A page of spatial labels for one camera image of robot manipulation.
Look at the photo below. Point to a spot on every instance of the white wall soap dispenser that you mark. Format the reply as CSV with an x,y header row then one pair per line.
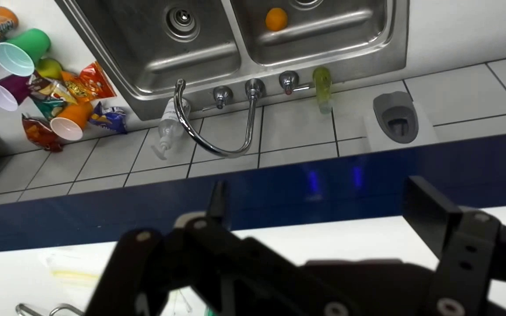
x,y
396,121

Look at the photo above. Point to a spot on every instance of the clear hand soap bottle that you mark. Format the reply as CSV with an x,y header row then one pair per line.
x,y
170,130

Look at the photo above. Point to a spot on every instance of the stainless steel double sink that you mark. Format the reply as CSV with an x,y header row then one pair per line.
x,y
147,45

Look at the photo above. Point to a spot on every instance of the blue snack bag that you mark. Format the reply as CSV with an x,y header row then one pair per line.
x,y
112,117

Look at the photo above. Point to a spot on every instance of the green pear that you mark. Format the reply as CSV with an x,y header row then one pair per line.
x,y
50,68

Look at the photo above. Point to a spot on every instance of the blue upper cabinet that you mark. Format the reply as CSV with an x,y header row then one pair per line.
x,y
340,219

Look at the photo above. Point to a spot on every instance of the orange chip bag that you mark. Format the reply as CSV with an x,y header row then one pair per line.
x,y
89,84

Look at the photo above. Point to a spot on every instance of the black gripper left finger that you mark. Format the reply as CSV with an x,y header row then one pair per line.
x,y
233,275

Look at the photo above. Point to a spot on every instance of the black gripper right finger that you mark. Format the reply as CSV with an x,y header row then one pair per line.
x,y
470,245

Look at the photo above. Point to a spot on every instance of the green plastic cup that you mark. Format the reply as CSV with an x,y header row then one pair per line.
x,y
22,52

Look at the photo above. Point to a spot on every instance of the orange plastic cup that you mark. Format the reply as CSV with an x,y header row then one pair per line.
x,y
73,121

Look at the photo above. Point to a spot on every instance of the green dish soap bottle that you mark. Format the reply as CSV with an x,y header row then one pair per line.
x,y
322,82

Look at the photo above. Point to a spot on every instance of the small orange fruit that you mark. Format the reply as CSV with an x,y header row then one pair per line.
x,y
277,19

